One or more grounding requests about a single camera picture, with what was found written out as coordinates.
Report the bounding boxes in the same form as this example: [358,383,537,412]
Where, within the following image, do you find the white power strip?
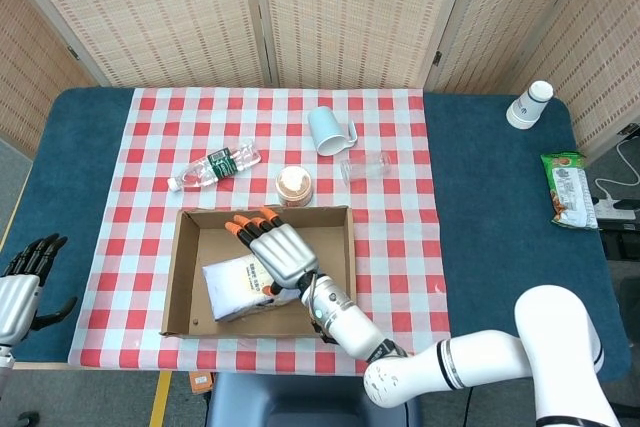
[592,198,639,221]

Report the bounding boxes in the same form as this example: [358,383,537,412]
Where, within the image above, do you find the white paper cup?
[505,79,555,130]

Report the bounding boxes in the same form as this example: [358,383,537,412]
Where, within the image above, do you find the red-white checkered tablecloth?
[67,87,454,378]

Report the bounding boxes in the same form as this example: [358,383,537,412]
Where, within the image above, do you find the blue table cover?
[0,86,632,383]

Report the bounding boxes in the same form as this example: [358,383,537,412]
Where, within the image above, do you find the green snack bag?
[540,150,600,231]

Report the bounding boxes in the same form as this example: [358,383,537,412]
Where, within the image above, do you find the white cable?
[592,137,640,204]

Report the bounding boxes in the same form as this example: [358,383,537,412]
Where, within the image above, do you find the orange small box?
[188,371,215,394]

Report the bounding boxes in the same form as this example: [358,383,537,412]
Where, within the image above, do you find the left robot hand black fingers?
[0,233,79,347]

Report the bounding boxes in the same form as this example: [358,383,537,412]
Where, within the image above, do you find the brown cardboard box tray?
[160,205,359,340]

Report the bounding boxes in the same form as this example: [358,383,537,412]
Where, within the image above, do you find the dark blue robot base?
[205,371,422,427]

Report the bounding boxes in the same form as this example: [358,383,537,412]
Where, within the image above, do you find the clear plastic water bottle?
[167,139,263,193]

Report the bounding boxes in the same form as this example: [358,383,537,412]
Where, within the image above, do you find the woven folding screen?
[0,0,640,161]

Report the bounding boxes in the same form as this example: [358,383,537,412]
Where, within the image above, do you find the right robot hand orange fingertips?
[224,207,320,296]

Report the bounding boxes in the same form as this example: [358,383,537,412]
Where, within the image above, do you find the light blue plastic mug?
[306,105,359,157]

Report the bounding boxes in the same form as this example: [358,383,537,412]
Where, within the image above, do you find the white tissue pack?
[201,253,301,324]

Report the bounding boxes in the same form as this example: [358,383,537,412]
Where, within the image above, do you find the brown lidded snack cup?
[275,165,314,209]

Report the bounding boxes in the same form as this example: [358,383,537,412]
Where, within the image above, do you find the clear drinking glass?
[339,151,393,185]

